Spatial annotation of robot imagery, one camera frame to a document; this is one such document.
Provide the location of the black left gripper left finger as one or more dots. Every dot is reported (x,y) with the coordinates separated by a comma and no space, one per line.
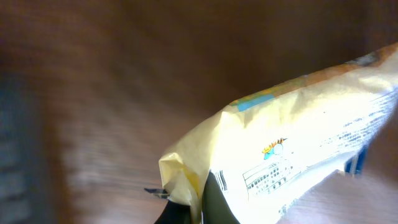
(173,213)

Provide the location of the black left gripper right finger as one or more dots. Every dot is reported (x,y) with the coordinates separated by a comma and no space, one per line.
(214,206)

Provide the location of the yellow snack bag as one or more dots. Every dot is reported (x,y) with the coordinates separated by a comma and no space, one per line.
(267,149)

